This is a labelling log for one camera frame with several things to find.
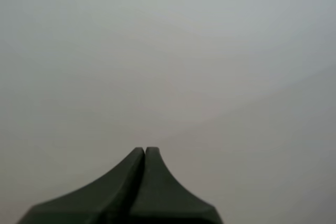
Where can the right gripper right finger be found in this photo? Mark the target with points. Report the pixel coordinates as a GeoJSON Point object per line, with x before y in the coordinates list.
{"type": "Point", "coordinates": [162, 197]}

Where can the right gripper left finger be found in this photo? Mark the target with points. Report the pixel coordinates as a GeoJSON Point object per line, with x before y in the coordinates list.
{"type": "Point", "coordinates": [105, 197]}

